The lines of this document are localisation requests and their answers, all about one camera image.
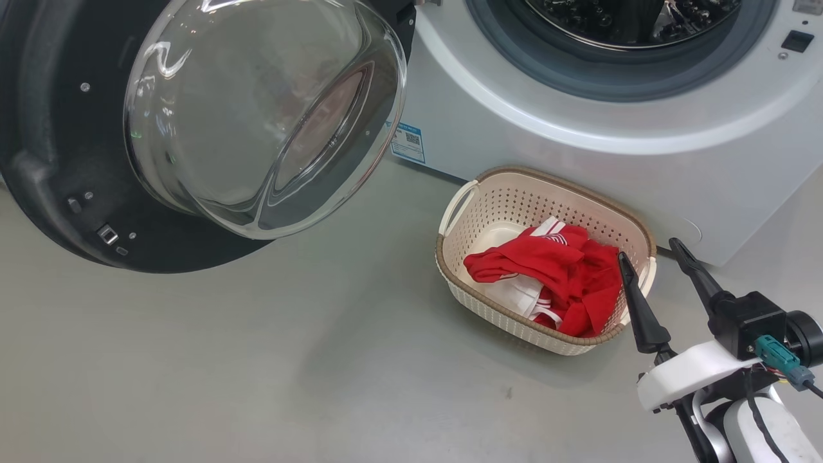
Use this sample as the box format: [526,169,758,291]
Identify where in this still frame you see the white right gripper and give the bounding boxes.
[617,237,766,413]

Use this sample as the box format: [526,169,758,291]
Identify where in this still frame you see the red shirt white lettering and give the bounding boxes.
[463,224,623,338]

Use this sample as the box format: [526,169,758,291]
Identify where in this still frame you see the white garment red stripes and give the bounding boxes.
[476,216,570,325]

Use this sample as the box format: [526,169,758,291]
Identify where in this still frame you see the black glass washing machine door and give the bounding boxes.
[0,0,417,274]

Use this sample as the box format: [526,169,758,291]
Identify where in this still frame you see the white washing machine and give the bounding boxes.
[386,0,823,268]

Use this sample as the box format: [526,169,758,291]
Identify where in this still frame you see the cream perforated laundry basket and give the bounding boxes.
[435,165,658,356]

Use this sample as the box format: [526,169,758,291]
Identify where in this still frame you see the grey rubber door gasket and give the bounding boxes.
[464,0,780,104]

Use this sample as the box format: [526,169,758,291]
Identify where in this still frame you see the perforated steel washer drum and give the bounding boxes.
[524,0,743,51]

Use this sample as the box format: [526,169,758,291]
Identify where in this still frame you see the blue white energy label sticker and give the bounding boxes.
[390,122,426,165]

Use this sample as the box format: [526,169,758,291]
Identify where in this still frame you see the black cable teal connector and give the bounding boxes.
[754,334,823,401]

